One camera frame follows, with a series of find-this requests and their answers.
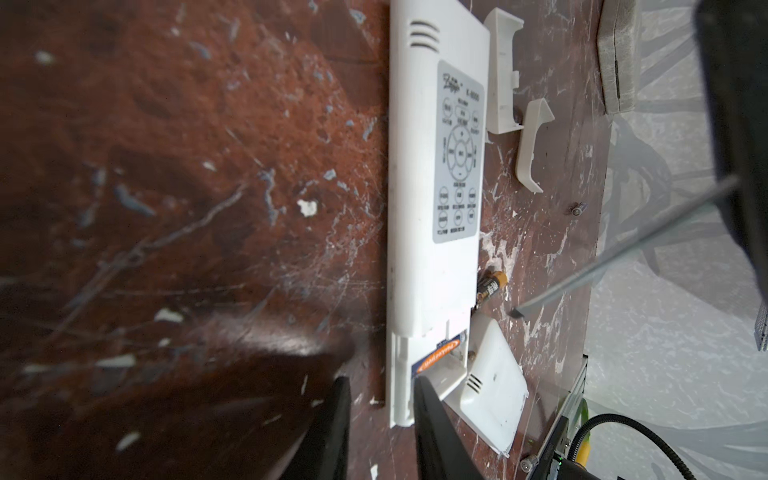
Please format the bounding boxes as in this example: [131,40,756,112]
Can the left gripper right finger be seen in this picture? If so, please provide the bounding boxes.
[413,377,483,480]

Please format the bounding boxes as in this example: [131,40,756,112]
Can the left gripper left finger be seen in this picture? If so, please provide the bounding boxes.
[281,376,351,480]

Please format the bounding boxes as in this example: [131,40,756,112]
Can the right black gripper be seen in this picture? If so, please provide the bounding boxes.
[694,1,767,299]

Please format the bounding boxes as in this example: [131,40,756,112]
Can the white remote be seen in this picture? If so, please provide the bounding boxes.
[385,1,490,427]
[446,312,528,457]

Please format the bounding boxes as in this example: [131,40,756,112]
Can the orange handled screwdriver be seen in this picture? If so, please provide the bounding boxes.
[509,174,740,319]

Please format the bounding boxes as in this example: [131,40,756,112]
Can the orange battery in remote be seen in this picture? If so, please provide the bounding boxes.
[412,335,462,376]

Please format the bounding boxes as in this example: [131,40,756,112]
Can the black gold loose battery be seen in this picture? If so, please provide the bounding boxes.
[476,271,508,306]

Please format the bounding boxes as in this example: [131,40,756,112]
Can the battery on table front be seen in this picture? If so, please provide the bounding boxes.
[570,203,587,217]

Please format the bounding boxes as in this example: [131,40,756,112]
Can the right black cable conduit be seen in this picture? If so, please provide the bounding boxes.
[566,413,697,480]

